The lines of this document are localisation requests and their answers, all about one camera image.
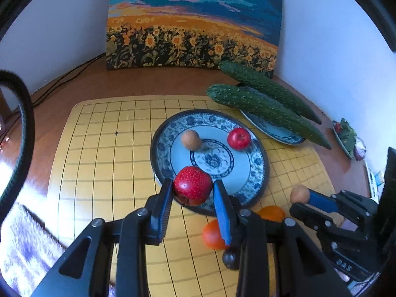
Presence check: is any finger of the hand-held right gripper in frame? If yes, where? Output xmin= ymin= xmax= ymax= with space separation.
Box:
xmin=309 ymin=190 xmax=378 ymax=218
xmin=290 ymin=203 xmax=342 ymax=233

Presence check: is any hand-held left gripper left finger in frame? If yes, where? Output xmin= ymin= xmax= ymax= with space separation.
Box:
xmin=31 ymin=178 xmax=174 ymax=297

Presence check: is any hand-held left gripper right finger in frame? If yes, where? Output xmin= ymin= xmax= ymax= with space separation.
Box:
xmin=213 ymin=179 xmax=351 ymax=297

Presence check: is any round brown fruit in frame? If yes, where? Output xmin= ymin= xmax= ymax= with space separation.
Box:
xmin=181 ymin=130 xmax=202 ymax=150
xmin=290 ymin=185 xmax=311 ymax=205

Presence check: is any large red speckled fruit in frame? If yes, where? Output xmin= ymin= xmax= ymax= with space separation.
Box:
xmin=173 ymin=166 xmax=213 ymax=205

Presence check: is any round blue white plate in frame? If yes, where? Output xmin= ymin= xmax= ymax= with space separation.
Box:
xmin=150 ymin=109 xmax=270 ymax=216

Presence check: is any orange tomato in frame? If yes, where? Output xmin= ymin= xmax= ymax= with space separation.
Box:
xmin=257 ymin=206 xmax=286 ymax=223
xmin=202 ymin=220 xmax=228 ymax=250

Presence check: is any purple onion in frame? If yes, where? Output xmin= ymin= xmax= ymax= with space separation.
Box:
xmin=353 ymin=137 xmax=367 ymax=161

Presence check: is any small plate with greens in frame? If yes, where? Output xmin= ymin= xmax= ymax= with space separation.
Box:
xmin=332 ymin=118 xmax=357 ymax=160

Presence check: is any small red fruit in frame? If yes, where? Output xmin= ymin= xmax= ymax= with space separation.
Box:
xmin=227 ymin=127 xmax=251 ymax=151

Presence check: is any yellow grid board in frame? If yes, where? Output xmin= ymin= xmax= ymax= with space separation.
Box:
xmin=47 ymin=95 xmax=338 ymax=287

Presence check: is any oval blue white plate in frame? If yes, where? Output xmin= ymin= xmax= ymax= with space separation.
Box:
xmin=237 ymin=82 xmax=306 ymax=145

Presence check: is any green cucumber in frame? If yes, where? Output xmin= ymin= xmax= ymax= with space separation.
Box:
xmin=218 ymin=61 xmax=323 ymax=125
xmin=206 ymin=84 xmax=332 ymax=149

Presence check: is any purple patterned cloth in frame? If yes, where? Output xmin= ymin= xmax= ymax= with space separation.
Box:
xmin=0 ymin=203 xmax=73 ymax=297

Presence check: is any sunflower field painting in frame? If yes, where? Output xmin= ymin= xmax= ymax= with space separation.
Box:
xmin=106 ymin=0 xmax=284 ymax=79

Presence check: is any thick black braided cable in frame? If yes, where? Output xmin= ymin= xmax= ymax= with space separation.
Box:
xmin=0 ymin=71 xmax=35 ymax=223

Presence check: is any thin black cable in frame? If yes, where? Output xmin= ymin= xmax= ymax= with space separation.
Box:
xmin=31 ymin=52 xmax=107 ymax=106

